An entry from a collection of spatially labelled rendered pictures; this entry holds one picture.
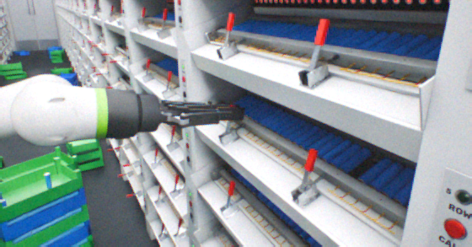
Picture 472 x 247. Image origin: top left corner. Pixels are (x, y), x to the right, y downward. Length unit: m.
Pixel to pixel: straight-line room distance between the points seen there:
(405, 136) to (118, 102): 0.45
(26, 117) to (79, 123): 0.07
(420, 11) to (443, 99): 0.23
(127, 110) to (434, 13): 0.50
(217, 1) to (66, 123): 0.47
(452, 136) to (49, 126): 0.53
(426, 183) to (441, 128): 0.06
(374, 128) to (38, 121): 0.48
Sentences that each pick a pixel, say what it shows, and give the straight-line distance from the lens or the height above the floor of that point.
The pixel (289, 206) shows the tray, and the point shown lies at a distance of 0.57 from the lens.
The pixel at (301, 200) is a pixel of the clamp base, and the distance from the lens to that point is 0.54.
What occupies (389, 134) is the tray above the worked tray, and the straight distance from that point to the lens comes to 0.39.
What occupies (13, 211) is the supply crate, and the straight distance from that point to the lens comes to 1.46.
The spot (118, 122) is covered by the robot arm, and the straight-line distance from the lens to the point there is 0.61.
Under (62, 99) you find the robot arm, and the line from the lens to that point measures 0.60.
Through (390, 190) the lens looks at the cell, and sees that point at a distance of 0.54.
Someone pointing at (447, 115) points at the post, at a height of 1.12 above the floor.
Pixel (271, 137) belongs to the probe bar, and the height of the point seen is 0.95.
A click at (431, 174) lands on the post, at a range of 0.37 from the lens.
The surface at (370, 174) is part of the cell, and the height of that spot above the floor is 0.96.
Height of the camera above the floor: 1.22
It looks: 19 degrees down
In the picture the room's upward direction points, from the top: straight up
